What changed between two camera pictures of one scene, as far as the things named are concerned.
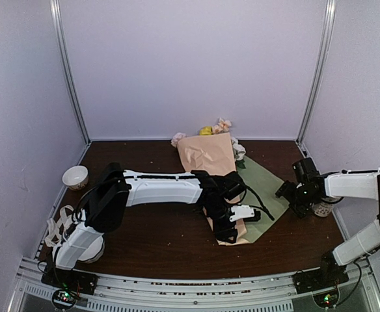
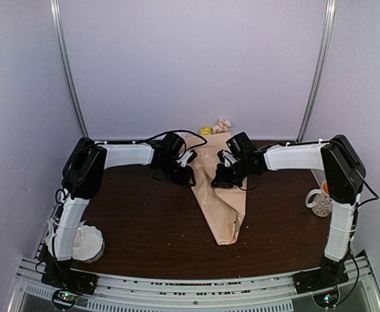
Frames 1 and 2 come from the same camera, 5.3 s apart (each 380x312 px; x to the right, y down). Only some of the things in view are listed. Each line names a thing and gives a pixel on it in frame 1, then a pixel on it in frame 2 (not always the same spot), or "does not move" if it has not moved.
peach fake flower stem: x=222 y=127 does not move
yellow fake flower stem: x=206 y=130 does not move
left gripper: x=223 y=233 to x=185 y=178
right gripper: x=285 y=191 to x=220 y=179
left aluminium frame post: x=58 y=19 does not move
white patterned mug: x=323 y=209 does not move
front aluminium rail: x=241 y=293 does not move
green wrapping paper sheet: x=269 y=188 to x=237 y=224
